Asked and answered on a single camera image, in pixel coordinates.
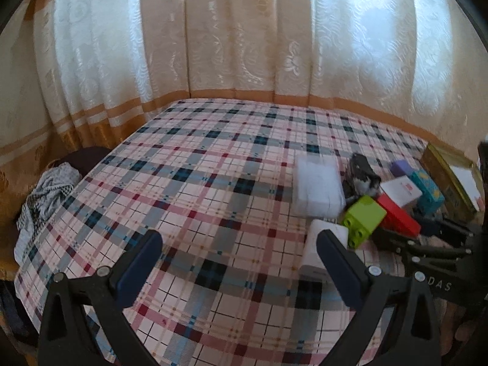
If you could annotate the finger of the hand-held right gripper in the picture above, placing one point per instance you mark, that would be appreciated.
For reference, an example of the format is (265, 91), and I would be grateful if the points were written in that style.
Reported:
(396, 242)
(446, 224)

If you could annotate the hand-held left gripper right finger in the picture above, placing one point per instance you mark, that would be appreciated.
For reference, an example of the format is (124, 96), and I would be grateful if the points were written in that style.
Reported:
(339, 268)

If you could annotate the dark brown cushion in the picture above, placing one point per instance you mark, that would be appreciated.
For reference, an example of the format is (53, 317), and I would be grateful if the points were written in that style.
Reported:
(89, 158)

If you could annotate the translucent white plastic box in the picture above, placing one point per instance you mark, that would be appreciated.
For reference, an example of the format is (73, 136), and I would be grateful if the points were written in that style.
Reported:
(316, 188)

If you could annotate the purple building block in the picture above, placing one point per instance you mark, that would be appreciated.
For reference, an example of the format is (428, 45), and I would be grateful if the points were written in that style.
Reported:
(402, 168)

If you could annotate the white box with red label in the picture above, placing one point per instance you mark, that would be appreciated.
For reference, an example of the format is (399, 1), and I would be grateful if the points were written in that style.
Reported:
(400, 192)

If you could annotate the golden tin box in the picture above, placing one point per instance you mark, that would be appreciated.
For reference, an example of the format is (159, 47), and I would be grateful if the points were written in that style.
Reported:
(451, 175)

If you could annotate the teal building block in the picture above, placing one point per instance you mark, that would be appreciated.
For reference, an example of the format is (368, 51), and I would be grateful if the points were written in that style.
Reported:
(427, 192)

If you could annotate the red building block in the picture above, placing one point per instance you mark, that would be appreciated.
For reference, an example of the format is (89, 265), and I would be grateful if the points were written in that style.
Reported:
(398, 217)

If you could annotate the checkered grey cloth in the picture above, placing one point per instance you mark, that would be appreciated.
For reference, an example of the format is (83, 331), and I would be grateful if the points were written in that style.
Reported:
(45, 194)

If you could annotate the plaid bed sheet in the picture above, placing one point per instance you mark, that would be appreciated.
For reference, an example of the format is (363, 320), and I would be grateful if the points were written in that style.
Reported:
(213, 183)

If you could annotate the cream patterned curtain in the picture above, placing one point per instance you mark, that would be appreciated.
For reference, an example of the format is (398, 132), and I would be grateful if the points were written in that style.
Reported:
(244, 34)

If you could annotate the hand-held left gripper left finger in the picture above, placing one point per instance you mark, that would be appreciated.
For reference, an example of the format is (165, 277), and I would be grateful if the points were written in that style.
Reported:
(141, 270)

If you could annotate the green building block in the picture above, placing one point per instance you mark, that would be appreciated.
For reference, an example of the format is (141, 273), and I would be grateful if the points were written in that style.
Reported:
(362, 217)

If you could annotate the white charger adapter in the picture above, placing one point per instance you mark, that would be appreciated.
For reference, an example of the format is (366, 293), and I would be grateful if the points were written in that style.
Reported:
(316, 244)

